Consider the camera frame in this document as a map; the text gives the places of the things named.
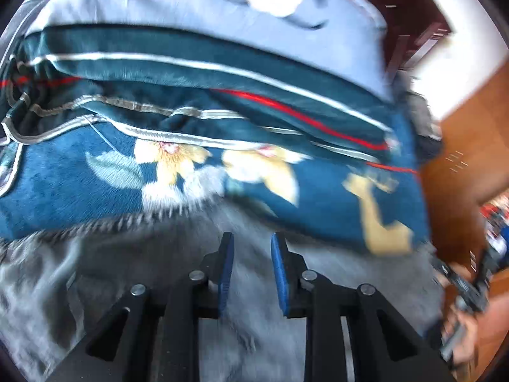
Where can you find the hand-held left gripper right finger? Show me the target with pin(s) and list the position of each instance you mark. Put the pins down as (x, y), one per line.
(279, 274)

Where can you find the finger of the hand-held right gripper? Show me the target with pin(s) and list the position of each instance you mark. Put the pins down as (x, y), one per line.
(441, 270)

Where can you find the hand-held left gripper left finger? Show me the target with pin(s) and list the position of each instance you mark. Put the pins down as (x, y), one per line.
(226, 274)

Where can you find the grey denim pants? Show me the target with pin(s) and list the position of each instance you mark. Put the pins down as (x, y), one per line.
(103, 266)

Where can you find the person's right hand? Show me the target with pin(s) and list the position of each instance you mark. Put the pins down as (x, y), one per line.
(467, 338)

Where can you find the orange wooden cabinet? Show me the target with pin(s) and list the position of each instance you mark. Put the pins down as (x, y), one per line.
(469, 139)

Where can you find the dark jacket pile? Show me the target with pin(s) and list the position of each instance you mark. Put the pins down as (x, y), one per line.
(421, 115)

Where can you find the blue deer print blanket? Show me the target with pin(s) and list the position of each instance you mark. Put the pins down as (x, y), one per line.
(59, 187)

